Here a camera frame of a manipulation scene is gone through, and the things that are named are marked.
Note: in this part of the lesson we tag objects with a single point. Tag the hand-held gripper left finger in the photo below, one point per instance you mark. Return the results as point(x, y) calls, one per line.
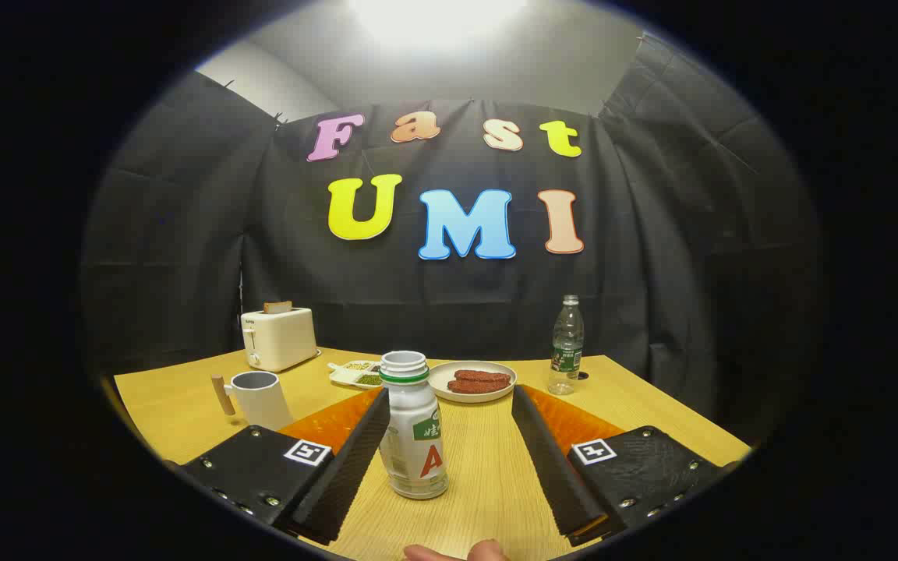
point(340, 475)

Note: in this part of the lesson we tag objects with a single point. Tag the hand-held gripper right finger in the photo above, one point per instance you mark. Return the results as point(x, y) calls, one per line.
point(554, 475)

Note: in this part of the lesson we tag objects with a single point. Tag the clear plastic water bottle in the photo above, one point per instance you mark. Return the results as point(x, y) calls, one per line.
point(566, 351)

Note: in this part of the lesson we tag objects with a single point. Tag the wooden table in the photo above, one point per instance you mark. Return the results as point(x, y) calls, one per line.
point(488, 467)

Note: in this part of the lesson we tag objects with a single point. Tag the white divided dish with beans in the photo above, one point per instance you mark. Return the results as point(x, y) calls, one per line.
point(355, 375)

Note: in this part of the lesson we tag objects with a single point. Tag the brown sausage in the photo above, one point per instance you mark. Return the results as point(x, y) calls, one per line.
point(484, 375)
point(476, 386)

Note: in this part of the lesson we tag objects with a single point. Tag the white round plate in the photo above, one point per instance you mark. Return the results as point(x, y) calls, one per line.
point(445, 382)

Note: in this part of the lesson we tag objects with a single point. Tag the cream toaster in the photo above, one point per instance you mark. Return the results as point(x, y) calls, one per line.
point(281, 339)

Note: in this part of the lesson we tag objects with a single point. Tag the bread slice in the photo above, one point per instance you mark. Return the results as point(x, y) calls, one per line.
point(277, 308)

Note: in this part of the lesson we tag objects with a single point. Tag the black backdrop cloth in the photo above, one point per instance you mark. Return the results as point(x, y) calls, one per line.
point(652, 234)

